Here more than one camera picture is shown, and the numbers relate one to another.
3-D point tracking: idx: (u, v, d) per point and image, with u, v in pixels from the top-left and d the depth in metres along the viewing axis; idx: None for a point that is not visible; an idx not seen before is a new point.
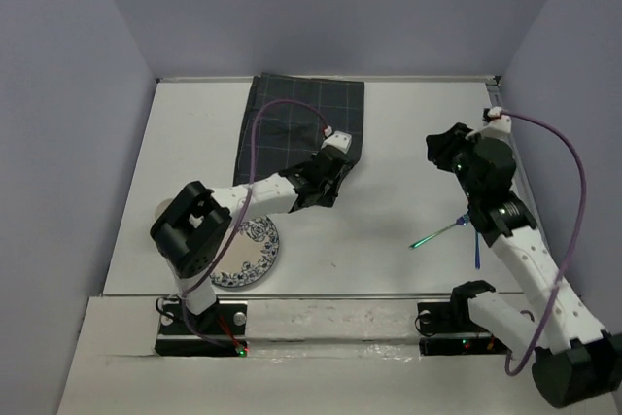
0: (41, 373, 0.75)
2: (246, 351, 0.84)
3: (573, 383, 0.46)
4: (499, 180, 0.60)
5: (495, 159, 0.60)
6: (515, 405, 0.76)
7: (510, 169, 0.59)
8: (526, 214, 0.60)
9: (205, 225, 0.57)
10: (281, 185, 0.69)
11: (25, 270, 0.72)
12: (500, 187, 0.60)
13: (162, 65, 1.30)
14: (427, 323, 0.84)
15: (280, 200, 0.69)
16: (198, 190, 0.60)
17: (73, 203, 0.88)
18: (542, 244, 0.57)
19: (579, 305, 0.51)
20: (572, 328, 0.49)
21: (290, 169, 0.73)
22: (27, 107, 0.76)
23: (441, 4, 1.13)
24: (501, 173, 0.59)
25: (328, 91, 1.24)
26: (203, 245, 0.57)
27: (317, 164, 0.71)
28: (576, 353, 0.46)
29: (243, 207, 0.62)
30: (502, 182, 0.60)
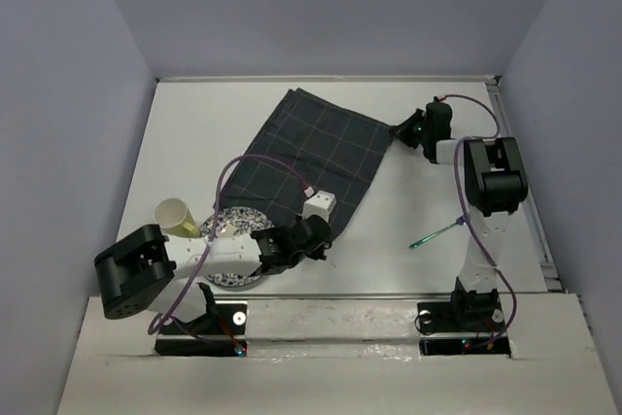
0: (41, 373, 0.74)
2: (245, 351, 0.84)
3: (475, 155, 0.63)
4: (441, 120, 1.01)
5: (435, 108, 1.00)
6: (512, 403, 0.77)
7: (448, 113, 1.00)
8: None
9: (145, 276, 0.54)
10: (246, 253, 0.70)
11: (25, 272, 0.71)
12: (440, 126, 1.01)
13: (162, 64, 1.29)
14: (427, 322, 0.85)
15: (242, 263, 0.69)
16: (153, 234, 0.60)
17: (72, 202, 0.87)
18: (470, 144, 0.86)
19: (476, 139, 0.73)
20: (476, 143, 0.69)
21: (262, 233, 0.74)
22: (27, 108, 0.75)
23: (443, 3, 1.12)
24: (441, 115, 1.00)
25: (356, 125, 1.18)
26: (136, 293, 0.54)
27: (295, 235, 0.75)
28: (474, 143, 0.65)
29: (194, 264, 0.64)
30: (442, 121, 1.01)
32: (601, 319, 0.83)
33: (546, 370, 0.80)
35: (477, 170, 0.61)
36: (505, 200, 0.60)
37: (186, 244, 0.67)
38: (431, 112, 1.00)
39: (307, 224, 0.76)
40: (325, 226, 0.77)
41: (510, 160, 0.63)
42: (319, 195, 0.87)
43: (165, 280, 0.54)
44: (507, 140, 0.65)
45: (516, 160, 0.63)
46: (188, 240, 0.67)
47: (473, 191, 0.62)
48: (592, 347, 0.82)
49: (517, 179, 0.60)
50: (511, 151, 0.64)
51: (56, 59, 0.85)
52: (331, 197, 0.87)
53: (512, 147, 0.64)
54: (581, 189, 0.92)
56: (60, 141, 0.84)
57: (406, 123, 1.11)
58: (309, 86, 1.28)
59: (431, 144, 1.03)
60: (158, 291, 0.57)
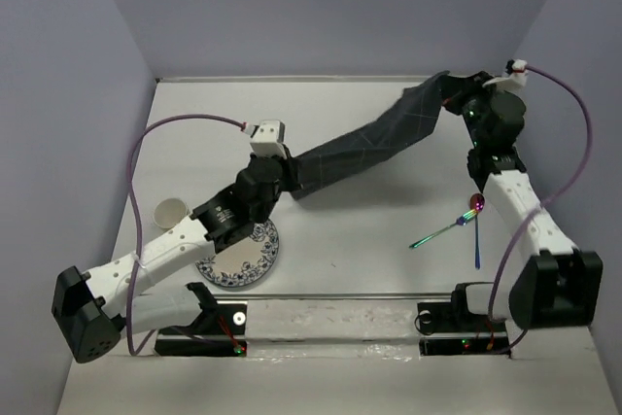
0: (41, 374, 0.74)
2: (245, 351, 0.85)
3: (541, 288, 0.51)
4: (504, 131, 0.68)
5: (504, 115, 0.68)
6: (512, 404, 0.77)
7: (516, 126, 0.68)
8: (518, 164, 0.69)
9: (78, 323, 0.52)
10: (189, 241, 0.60)
11: (25, 272, 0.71)
12: (503, 138, 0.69)
13: (163, 64, 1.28)
14: (427, 322, 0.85)
15: (190, 254, 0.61)
16: (74, 280, 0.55)
17: (72, 203, 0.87)
18: (528, 183, 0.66)
19: (555, 228, 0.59)
20: (543, 242, 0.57)
21: (207, 206, 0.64)
22: (28, 108, 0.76)
23: (443, 3, 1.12)
24: (506, 125, 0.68)
25: (426, 93, 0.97)
26: (84, 339, 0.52)
27: (241, 190, 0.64)
28: (546, 260, 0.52)
29: (126, 289, 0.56)
30: (506, 134, 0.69)
32: (601, 319, 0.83)
33: (546, 370, 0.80)
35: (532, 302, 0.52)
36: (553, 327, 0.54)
37: (114, 268, 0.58)
38: (496, 119, 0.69)
39: (248, 174, 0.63)
40: (273, 169, 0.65)
41: (585, 291, 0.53)
42: (263, 128, 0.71)
43: (95, 318, 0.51)
44: (594, 260, 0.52)
45: (589, 292, 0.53)
46: (113, 264, 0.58)
47: (522, 306, 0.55)
48: (592, 348, 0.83)
49: (578, 311, 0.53)
50: (591, 280, 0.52)
51: (55, 59, 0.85)
52: (276, 125, 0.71)
53: (593, 280, 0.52)
54: (581, 189, 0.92)
56: (60, 142, 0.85)
57: (463, 91, 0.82)
58: (309, 86, 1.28)
59: (481, 161, 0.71)
60: (107, 328, 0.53)
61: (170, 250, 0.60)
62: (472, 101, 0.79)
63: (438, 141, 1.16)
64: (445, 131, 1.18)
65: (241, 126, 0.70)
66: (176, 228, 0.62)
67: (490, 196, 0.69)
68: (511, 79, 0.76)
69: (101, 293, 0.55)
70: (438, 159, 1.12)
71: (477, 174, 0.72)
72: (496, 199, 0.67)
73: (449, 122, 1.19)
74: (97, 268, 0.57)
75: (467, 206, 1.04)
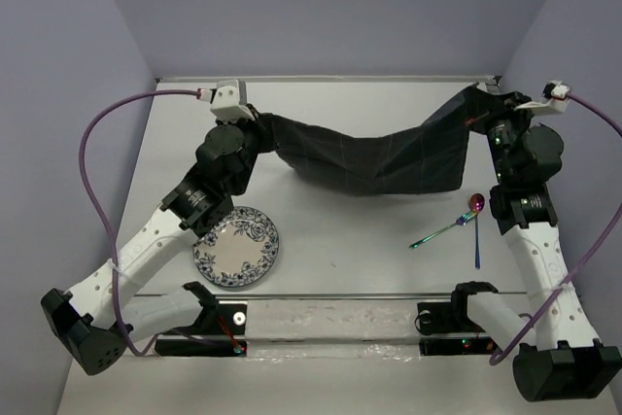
0: (41, 374, 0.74)
2: (245, 351, 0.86)
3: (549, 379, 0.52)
4: (535, 172, 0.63)
5: (537, 155, 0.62)
6: (512, 404, 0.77)
7: (550, 167, 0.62)
8: (548, 209, 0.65)
9: (71, 344, 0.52)
10: (164, 236, 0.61)
11: (25, 271, 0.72)
12: (533, 178, 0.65)
13: (162, 64, 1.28)
14: (427, 322, 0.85)
15: (168, 247, 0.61)
16: (56, 302, 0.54)
17: (72, 203, 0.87)
18: (557, 243, 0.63)
19: (579, 311, 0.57)
20: (563, 330, 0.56)
21: (179, 191, 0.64)
22: (28, 107, 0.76)
23: (443, 3, 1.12)
24: (540, 168, 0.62)
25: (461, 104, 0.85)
26: (87, 357, 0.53)
27: (206, 169, 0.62)
28: (562, 357, 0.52)
29: (111, 298, 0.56)
30: (537, 173, 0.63)
32: (601, 320, 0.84)
33: None
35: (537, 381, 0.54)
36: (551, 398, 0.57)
37: (92, 282, 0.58)
38: (528, 159, 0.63)
39: (206, 152, 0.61)
40: (233, 135, 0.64)
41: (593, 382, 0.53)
42: (222, 91, 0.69)
43: (85, 336, 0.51)
44: (613, 359, 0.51)
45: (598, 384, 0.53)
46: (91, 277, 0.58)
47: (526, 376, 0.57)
48: None
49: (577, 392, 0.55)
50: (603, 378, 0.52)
51: (55, 59, 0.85)
52: (235, 86, 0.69)
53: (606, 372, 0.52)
54: (582, 190, 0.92)
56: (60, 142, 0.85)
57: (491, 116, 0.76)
58: (309, 86, 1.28)
59: (506, 201, 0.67)
60: (103, 341, 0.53)
61: (148, 248, 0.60)
62: (500, 125, 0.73)
63: None
64: None
65: (196, 94, 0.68)
66: (149, 225, 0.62)
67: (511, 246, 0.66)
68: (546, 106, 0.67)
69: (87, 309, 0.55)
70: None
71: (502, 215, 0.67)
72: (515, 249, 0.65)
73: None
74: (76, 285, 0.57)
75: (467, 206, 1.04)
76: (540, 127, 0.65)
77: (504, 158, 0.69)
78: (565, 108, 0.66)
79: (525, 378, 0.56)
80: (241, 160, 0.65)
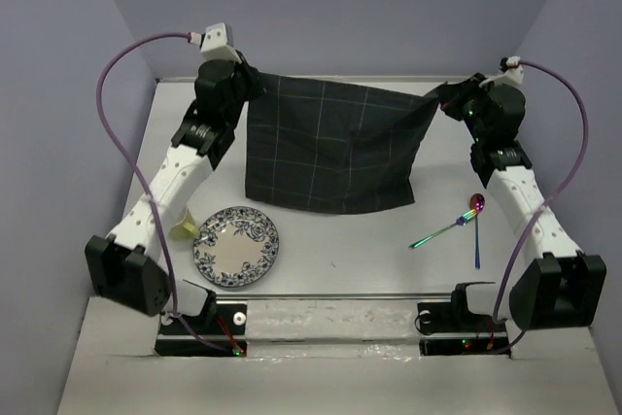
0: (41, 373, 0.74)
2: (244, 352, 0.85)
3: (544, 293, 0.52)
4: (505, 121, 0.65)
5: (503, 104, 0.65)
6: (512, 403, 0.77)
7: (517, 117, 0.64)
8: (524, 158, 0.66)
9: (130, 276, 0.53)
10: (187, 166, 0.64)
11: (26, 271, 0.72)
12: (505, 128, 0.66)
13: (163, 64, 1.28)
14: (427, 322, 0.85)
15: (190, 177, 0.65)
16: (102, 246, 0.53)
17: (73, 202, 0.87)
18: (534, 180, 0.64)
19: (559, 229, 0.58)
20: (546, 244, 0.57)
21: (183, 129, 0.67)
22: (28, 108, 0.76)
23: (443, 4, 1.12)
24: (510, 117, 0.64)
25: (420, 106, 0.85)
26: (147, 283, 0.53)
27: (206, 100, 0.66)
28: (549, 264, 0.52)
29: (155, 227, 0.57)
30: (509, 123, 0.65)
32: (602, 320, 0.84)
33: (546, 370, 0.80)
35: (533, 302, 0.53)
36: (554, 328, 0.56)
37: (131, 220, 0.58)
38: (498, 109, 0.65)
39: (205, 82, 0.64)
40: (227, 68, 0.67)
41: (585, 294, 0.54)
42: (210, 35, 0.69)
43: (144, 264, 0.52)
44: (599, 264, 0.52)
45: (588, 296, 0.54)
46: (127, 219, 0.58)
47: (521, 306, 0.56)
48: (592, 347, 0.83)
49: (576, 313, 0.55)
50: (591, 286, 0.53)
51: (57, 60, 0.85)
52: (223, 28, 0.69)
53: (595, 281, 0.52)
54: (582, 190, 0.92)
56: (61, 142, 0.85)
57: (459, 94, 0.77)
58: None
59: (486, 155, 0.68)
60: (156, 266, 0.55)
61: (174, 180, 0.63)
62: (469, 101, 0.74)
63: (438, 142, 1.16)
64: (444, 131, 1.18)
65: (187, 36, 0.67)
66: (168, 160, 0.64)
67: (496, 195, 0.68)
68: (508, 77, 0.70)
69: (137, 241, 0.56)
70: (439, 159, 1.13)
71: (483, 169, 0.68)
72: (500, 194, 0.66)
73: (450, 122, 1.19)
74: (116, 226, 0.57)
75: (467, 206, 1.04)
76: (501, 85, 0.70)
77: (480, 119, 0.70)
78: (520, 79, 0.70)
79: (521, 307, 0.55)
80: (235, 89, 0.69)
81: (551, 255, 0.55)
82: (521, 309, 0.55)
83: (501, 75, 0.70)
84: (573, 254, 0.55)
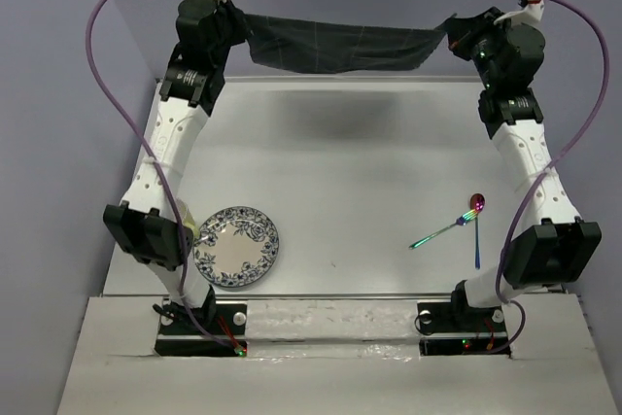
0: (40, 374, 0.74)
2: (246, 351, 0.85)
3: (537, 256, 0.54)
4: (520, 66, 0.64)
5: (521, 48, 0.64)
6: (512, 404, 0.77)
7: (532, 61, 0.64)
8: (535, 109, 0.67)
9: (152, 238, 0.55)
10: (180, 121, 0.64)
11: (24, 274, 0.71)
12: (518, 77, 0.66)
13: (163, 64, 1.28)
14: (427, 322, 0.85)
15: (187, 133, 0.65)
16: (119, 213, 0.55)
17: (72, 204, 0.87)
18: (542, 137, 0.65)
19: (562, 193, 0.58)
20: (548, 209, 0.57)
21: (172, 75, 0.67)
22: (26, 110, 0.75)
23: (444, 4, 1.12)
24: (524, 61, 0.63)
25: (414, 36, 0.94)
26: (169, 238, 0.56)
27: (192, 42, 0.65)
28: (544, 228, 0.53)
29: (163, 190, 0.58)
30: (523, 70, 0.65)
32: (603, 320, 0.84)
33: (546, 370, 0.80)
35: (524, 265, 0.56)
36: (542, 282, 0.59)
37: (138, 184, 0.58)
38: (512, 52, 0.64)
39: (187, 20, 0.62)
40: (212, 4, 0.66)
41: (577, 259, 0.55)
42: None
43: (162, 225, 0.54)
44: (592, 231, 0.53)
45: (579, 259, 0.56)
46: (135, 182, 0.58)
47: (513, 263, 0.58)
48: (593, 348, 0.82)
49: (564, 273, 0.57)
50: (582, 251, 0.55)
51: (55, 61, 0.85)
52: None
53: (589, 245, 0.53)
54: (584, 190, 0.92)
56: (60, 144, 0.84)
57: (469, 34, 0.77)
58: (310, 86, 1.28)
59: (494, 101, 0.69)
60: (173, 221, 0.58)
61: (171, 135, 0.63)
62: (482, 38, 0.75)
63: (438, 142, 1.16)
64: (445, 130, 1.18)
65: None
66: (161, 117, 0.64)
67: (497, 141, 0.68)
68: (523, 14, 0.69)
69: (151, 205, 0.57)
70: (439, 158, 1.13)
71: (490, 118, 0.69)
72: (503, 147, 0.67)
73: (450, 121, 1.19)
74: (126, 192, 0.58)
75: (468, 206, 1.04)
76: (520, 21, 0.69)
77: (493, 60, 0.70)
78: (540, 16, 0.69)
79: (513, 263, 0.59)
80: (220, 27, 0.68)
81: (550, 222, 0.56)
82: (513, 267, 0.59)
83: (517, 12, 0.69)
84: (572, 220, 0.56)
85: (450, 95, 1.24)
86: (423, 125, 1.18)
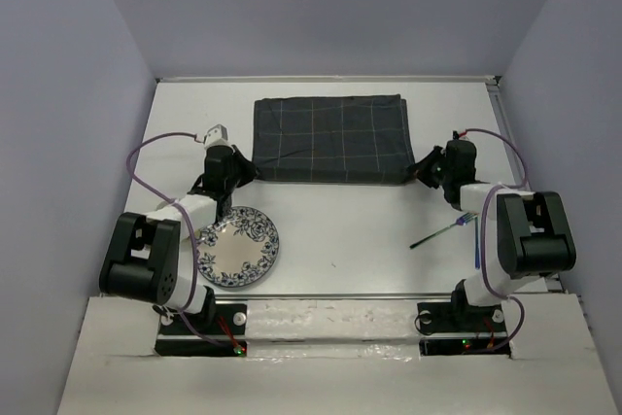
0: (40, 373, 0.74)
2: (244, 351, 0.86)
3: (515, 218, 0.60)
4: (465, 159, 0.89)
5: (459, 147, 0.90)
6: (512, 403, 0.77)
7: (469, 154, 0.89)
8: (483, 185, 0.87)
9: (160, 241, 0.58)
10: (200, 200, 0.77)
11: (24, 273, 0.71)
12: (465, 167, 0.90)
13: (163, 64, 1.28)
14: (428, 322, 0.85)
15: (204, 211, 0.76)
16: (133, 219, 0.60)
17: (72, 204, 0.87)
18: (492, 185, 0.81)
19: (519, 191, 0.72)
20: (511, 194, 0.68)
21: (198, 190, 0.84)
22: (25, 109, 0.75)
23: (444, 4, 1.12)
24: (465, 154, 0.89)
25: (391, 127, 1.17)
26: (170, 253, 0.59)
27: (214, 170, 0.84)
28: (508, 197, 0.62)
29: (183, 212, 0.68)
30: (466, 161, 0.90)
32: (603, 319, 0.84)
33: (546, 369, 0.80)
35: (515, 230, 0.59)
36: (548, 266, 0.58)
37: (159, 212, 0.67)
38: (454, 152, 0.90)
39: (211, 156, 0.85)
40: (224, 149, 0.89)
41: (556, 222, 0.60)
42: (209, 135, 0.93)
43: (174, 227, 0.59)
44: (550, 192, 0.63)
45: (558, 221, 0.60)
46: (159, 210, 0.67)
47: (508, 253, 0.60)
48: (593, 347, 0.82)
49: (561, 244, 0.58)
50: (554, 210, 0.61)
51: (54, 61, 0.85)
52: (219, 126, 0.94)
53: (556, 204, 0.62)
54: (584, 190, 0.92)
56: (59, 144, 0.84)
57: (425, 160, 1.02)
58: (311, 86, 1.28)
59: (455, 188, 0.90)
60: (176, 248, 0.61)
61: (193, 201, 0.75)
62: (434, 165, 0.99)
63: (438, 142, 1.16)
64: (445, 130, 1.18)
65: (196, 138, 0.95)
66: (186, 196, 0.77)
67: (468, 205, 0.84)
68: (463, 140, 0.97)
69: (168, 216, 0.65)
70: None
71: (455, 199, 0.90)
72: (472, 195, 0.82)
73: (450, 121, 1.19)
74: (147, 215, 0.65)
75: None
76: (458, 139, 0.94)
77: (445, 175, 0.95)
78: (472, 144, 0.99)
79: (508, 251, 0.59)
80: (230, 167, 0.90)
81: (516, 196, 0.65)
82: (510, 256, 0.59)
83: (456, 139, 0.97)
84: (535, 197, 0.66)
85: (450, 94, 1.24)
86: (423, 126, 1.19)
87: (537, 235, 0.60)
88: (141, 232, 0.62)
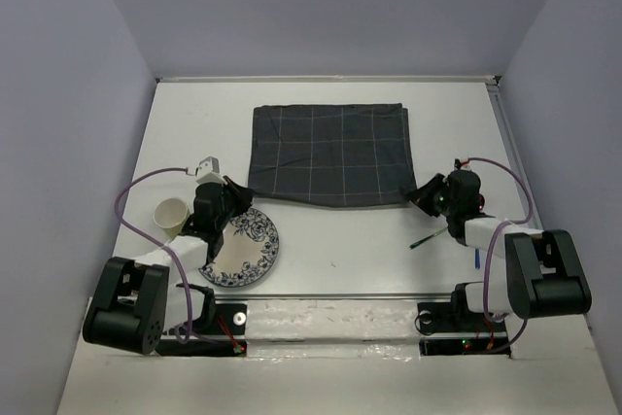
0: (40, 375, 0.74)
2: (245, 351, 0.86)
3: (528, 261, 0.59)
4: (467, 193, 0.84)
5: (462, 180, 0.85)
6: (511, 403, 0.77)
7: (473, 187, 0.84)
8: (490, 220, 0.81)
9: (146, 289, 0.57)
10: (191, 240, 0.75)
11: (23, 274, 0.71)
12: (468, 200, 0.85)
13: (163, 64, 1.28)
14: (427, 322, 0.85)
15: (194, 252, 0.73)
16: (121, 264, 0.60)
17: (72, 205, 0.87)
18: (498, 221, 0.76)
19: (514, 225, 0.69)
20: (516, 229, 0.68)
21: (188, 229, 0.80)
22: (25, 111, 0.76)
23: (444, 5, 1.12)
24: (468, 188, 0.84)
25: (390, 127, 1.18)
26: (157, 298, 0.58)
27: (203, 213, 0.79)
28: (518, 237, 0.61)
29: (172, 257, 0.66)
30: (469, 195, 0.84)
32: (602, 319, 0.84)
33: (545, 369, 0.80)
35: (528, 275, 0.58)
36: (562, 310, 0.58)
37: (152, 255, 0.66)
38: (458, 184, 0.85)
39: (202, 198, 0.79)
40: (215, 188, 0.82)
41: (567, 263, 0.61)
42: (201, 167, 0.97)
43: (163, 274, 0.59)
44: (561, 232, 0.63)
45: (570, 263, 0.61)
46: (150, 254, 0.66)
47: (520, 296, 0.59)
48: (592, 347, 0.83)
49: (575, 290, 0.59)
50: (566, 252, 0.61)
51: (54, 62, 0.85)
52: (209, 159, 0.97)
53: (566, 244, 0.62)
54: (583, 190, 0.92)
56: (60, 144, 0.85)
57: (427, 190, 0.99)
58: (311, 86, 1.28)
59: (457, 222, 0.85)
60: (165, 293, 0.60)
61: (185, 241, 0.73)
62: (436, 192, 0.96)
63: (438, 143, 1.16)
64: (445, 130, 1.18)
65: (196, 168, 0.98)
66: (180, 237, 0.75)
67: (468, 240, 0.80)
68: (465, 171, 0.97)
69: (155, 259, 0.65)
70: (438, 159, 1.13)
71: (458, 233, 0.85)
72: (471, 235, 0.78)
73: (449, 120, 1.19)
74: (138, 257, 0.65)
75: None
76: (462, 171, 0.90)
77: (446, 206, 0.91)
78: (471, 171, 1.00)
79: (521, 294, 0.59)
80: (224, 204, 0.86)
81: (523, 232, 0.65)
82: (521, 298, 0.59)
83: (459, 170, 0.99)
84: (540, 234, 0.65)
85: (450, 94, 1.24)
86: (423, 126, 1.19)
87: (550, 279, 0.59)
88: (129, 279, 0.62)
